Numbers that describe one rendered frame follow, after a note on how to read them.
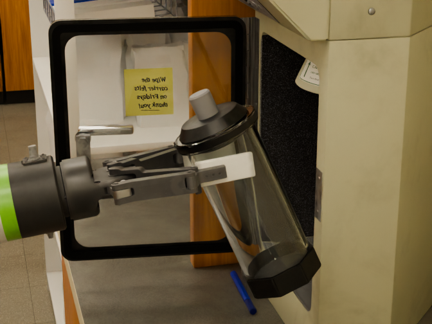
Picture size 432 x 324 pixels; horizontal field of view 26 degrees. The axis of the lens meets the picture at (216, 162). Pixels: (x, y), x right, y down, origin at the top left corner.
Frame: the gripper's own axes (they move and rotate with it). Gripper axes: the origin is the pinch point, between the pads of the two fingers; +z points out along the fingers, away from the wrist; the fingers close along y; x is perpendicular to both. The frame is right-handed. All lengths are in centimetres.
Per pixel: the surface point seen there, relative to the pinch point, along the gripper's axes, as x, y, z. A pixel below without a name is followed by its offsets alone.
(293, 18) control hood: -15.7, -0.1, 11.1
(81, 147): 2.2, 33.1, -16.3
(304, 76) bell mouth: -5.7, 14.7, 15.6
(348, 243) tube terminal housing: 15.9, 3.6, 15.5
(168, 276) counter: 28.6, 39.3, -6.0
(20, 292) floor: 97, 238, -45
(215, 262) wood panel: 29, 42, 3
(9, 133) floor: 74, 450, -47
